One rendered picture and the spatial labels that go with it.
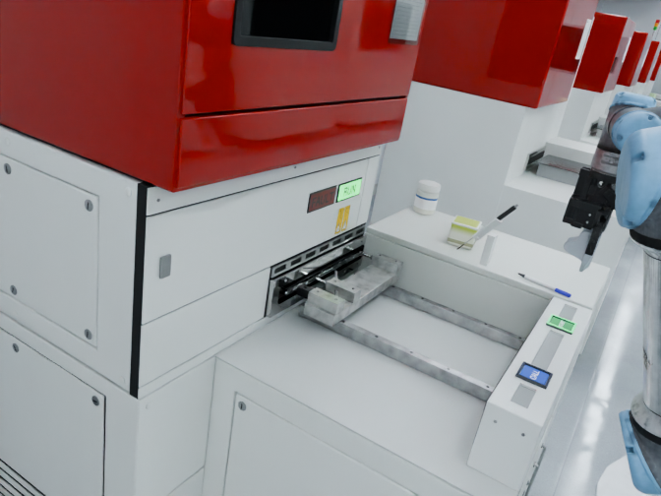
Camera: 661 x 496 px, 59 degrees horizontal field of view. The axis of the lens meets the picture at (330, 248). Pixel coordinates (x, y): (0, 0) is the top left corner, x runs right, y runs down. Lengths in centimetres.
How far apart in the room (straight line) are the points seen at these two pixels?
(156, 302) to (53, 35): 46
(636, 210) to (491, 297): 87
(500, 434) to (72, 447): 85
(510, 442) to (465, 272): 62
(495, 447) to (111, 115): 82
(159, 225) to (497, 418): 64
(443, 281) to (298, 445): 63
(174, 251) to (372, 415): 48
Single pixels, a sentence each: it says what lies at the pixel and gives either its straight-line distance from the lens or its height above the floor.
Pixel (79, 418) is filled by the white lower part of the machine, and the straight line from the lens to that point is 131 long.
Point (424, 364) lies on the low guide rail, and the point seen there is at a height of 84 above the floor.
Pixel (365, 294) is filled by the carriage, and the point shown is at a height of 88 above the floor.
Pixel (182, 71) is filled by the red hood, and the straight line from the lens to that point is 87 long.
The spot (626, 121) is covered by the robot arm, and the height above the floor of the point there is 142.
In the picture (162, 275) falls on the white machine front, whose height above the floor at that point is 106.
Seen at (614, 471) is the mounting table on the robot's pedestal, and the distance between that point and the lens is 126.
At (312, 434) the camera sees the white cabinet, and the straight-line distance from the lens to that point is 117.
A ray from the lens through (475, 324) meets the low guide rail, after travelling 153.
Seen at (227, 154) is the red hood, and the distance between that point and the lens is 97.
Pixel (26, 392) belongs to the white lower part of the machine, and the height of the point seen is 66.
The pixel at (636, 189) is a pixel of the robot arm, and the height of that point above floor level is 139.
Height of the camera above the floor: 152
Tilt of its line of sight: 22 degrees down
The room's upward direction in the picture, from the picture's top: 10 degrees clockwise
